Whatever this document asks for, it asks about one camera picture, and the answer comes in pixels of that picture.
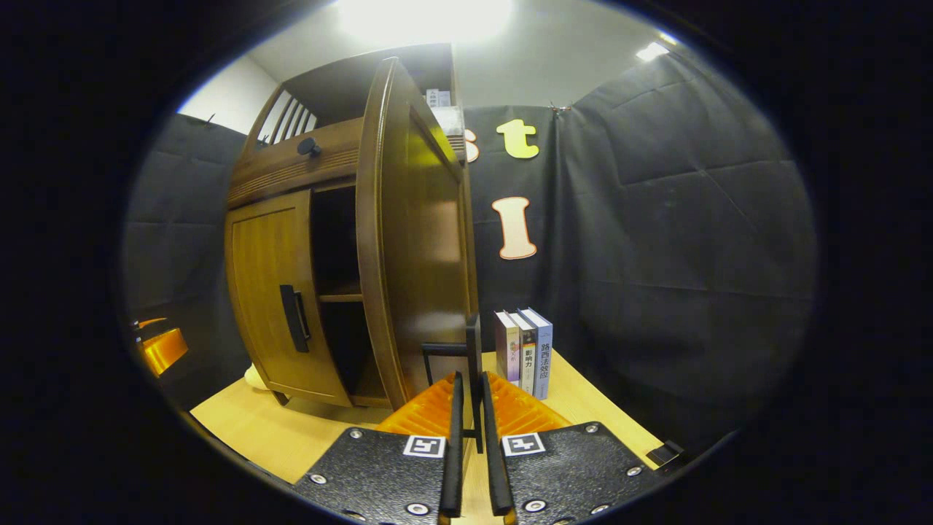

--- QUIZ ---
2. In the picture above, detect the black door handle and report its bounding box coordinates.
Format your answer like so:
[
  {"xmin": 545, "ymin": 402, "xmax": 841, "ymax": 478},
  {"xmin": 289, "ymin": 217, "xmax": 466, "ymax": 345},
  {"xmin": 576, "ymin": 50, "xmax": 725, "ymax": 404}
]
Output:
[
  {"xmin": 280, "ymin": 284, "xmax": 311, "ymax": 354},
  {"xmin": 421, "ymin": 314, "xmax": 483, "ymax": 454}
]

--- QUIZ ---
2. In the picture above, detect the wooden double-door shoe cabinet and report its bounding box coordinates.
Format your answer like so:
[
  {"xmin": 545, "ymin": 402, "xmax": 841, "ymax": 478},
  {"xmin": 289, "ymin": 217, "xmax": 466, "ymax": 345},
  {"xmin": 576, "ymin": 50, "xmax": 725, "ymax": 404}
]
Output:
[{"xmin": 225, "ymin": 42, "xmax": 480, "ymax": 413}]

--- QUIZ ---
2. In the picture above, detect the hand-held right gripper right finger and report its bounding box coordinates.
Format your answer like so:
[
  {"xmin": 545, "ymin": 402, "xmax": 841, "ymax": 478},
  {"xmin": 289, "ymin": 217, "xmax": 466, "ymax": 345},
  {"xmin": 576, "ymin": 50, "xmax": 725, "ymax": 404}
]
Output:
[{"xmin": 481, "ymin": 370, "xmax": 665, "ymax": 525}]

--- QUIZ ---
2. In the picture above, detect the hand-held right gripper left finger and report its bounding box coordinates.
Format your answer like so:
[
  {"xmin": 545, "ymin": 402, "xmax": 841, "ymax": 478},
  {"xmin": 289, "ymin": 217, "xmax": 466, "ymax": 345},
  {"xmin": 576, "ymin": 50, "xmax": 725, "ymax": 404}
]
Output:
[{"xmin": 294, "ymin": 370, "xmax": 465, "ymax": 525}]

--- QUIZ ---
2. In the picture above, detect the brown grey book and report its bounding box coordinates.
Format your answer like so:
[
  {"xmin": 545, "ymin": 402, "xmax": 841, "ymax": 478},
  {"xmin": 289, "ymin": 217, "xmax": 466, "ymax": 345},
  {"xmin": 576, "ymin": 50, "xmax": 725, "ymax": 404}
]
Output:
[{"xmin": 510, "ymin": 311, "xmax": 537, "ymax": 396}]

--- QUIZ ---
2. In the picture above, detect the wooden shoe cabinet door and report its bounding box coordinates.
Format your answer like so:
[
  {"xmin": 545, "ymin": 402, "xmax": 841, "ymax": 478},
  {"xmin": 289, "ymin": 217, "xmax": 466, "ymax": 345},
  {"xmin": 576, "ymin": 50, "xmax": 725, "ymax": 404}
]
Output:
[
  {"xmin": 355, "ymin": 57, "xmax": 480, "ymax": 413},
  {"xmin": 225, "ymin": 190, "xmax": 354, "ymax": 408}
]

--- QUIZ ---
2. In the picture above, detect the blue grey book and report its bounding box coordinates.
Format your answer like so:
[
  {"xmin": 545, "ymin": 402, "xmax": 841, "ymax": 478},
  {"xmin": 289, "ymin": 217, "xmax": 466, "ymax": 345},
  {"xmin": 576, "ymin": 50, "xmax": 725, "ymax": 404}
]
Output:
[{"xmin": 521, "ymin": 308, "xmax": 553, "ymax": 400}]

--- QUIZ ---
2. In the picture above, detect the black table clamp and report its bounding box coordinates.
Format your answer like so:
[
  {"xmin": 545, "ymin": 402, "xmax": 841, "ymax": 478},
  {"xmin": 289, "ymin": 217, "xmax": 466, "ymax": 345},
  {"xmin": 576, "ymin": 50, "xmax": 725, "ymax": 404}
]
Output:
[{"xmin": 647, "ymin": 440, "xmax": 687, "ymax": 469}]

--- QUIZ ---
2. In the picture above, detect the large ceiling light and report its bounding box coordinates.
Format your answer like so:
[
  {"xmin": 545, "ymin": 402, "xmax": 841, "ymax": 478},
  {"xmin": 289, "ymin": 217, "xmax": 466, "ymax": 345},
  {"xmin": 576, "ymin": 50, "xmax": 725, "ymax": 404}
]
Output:
[{"xmin": 335, "ymin": 0, "xmax": 515, "ymax": 44}]

